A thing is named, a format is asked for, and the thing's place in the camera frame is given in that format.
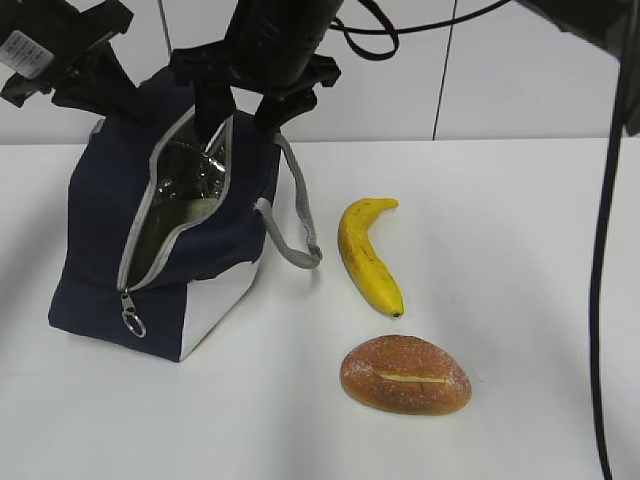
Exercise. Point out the brown bread roll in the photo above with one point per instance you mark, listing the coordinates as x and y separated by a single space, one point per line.
405 375

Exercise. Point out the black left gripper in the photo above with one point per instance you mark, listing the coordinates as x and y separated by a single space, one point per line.
54 48

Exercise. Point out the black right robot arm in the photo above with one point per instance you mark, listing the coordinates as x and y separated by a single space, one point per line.
611 26

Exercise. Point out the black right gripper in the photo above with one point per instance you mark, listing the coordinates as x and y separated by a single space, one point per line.
269 47

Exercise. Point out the navy blue lunch bag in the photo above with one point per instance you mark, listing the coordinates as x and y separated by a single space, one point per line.
165 234

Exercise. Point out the yellow banana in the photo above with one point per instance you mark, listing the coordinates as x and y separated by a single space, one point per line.
367 271

